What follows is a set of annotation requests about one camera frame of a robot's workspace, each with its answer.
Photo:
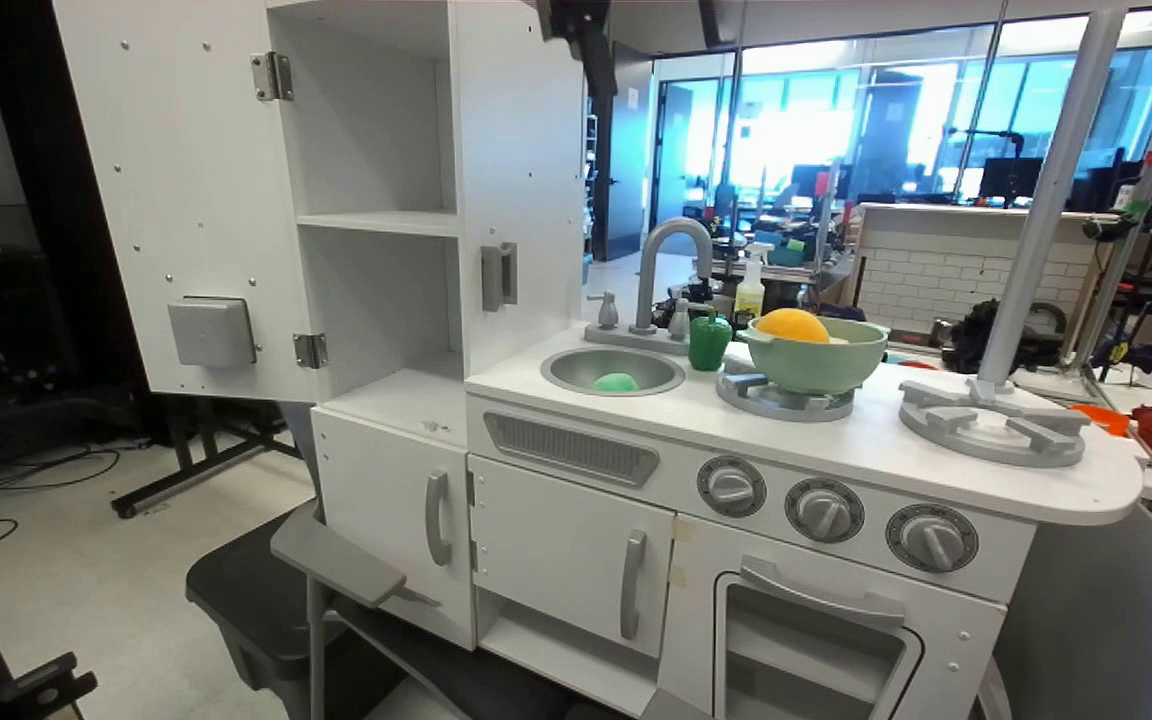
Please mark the black backpack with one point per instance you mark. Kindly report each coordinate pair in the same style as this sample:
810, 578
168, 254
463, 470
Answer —
1000, 340

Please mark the white sink cabinet door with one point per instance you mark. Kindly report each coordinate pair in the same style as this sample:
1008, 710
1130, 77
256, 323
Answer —
560, 555

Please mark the grey ice dispenser box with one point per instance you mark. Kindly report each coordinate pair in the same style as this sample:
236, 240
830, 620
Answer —
212, 335

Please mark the silver door hinge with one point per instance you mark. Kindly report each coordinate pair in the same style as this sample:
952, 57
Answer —
311, 348
273, 77

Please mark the yellow spray bottle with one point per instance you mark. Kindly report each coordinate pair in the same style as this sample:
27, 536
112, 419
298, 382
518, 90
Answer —
749, 292

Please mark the green toy cup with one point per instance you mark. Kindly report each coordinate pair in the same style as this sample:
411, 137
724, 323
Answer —
708, 344

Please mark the grey toy stove burner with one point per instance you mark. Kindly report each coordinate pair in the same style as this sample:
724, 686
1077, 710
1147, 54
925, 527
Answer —
995, 433

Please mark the black desk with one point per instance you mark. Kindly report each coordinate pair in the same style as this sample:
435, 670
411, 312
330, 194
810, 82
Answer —
185, 433

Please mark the white toy kitchen unit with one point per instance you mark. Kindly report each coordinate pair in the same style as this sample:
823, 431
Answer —
522, 146

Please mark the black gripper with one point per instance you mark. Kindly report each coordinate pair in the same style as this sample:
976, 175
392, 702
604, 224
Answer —
576, 18

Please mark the white short fridge door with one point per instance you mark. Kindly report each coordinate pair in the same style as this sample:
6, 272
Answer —
370, 523

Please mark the grey toy phone cradle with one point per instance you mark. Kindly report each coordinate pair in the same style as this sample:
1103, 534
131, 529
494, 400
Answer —
499, 276

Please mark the white slotted wheel plate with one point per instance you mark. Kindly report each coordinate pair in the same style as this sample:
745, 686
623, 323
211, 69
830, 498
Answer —
771, 400

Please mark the pale green bowl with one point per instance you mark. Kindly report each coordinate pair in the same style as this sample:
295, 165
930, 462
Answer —
817, 365

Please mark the silver toy faucet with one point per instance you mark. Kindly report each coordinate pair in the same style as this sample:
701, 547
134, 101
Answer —
646, 284

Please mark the white tall fridge door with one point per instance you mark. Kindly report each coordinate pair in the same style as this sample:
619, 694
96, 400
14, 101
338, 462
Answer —
177, 175

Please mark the yellow toy lemon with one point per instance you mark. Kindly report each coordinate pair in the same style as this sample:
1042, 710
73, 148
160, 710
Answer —
794, 326

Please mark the grey vent panel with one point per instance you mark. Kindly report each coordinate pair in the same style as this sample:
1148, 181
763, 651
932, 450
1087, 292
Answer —
568, 450

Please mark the orange plastic tool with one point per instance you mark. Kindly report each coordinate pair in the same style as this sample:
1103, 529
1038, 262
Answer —
1106, 419

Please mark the white office counter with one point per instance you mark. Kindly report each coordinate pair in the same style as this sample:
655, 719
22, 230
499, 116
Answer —
949, 262

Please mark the grey stove knob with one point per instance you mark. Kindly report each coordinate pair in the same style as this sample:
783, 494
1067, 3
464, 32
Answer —
733, 486
932, 536
827, 510

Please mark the white metal pole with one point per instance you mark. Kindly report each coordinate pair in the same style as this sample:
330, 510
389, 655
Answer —
1049, 186

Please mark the white oven door with window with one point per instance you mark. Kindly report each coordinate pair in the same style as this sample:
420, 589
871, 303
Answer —
688, 615

